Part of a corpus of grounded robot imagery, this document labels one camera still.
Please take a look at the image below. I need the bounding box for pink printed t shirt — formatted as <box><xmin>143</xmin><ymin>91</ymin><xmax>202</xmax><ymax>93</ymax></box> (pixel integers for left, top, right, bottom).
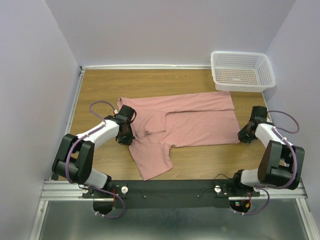
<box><xmin>117</xmin><ymin>91</ymin><xmax>240</xmax><ymax>181</ymax></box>

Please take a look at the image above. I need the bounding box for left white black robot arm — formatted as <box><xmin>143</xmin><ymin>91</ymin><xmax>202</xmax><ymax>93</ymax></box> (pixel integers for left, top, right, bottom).
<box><xmin>51</xmin><ymin>105</ymin><xmax>137</xmax><ymax>198</ymax></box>

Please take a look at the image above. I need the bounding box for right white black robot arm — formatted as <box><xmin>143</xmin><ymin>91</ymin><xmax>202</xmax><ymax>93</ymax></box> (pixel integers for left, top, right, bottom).
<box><xmin>230</xmin><ymin>106</ymin><xmax>305</xmax><ymax>196</ymax></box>

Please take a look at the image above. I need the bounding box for white plastic basket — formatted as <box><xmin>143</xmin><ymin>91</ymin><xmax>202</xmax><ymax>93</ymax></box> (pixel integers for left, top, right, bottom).
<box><xmin>210</xmin><ymin>51</ymin><xmax>276</xmax><ymax>93</ymax></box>

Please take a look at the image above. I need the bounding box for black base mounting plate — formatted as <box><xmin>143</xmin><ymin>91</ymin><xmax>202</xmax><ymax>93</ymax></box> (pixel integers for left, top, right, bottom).
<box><xmin>82</xmin><ymin>179</ymin><xmax>260</xmax><ymax>214</ymax></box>

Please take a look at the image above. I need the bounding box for front aluminium frame rail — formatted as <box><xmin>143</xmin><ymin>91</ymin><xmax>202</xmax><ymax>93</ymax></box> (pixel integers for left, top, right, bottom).
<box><xmin>40</xmin><ymin>180</ymin><xmax>308</xmax><ymax>201</ymax></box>

